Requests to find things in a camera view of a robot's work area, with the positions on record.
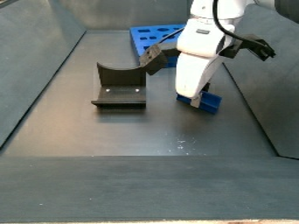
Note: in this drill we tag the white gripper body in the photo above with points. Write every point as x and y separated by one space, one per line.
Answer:
200 43

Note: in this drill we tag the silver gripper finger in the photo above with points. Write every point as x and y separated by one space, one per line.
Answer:
197 101
206 88

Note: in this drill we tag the blue star prism object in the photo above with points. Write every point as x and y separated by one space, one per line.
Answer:
210 102

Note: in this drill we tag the blue shape sorter block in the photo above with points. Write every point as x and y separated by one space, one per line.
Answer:
149 35

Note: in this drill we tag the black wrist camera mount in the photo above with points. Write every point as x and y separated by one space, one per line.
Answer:
154 58

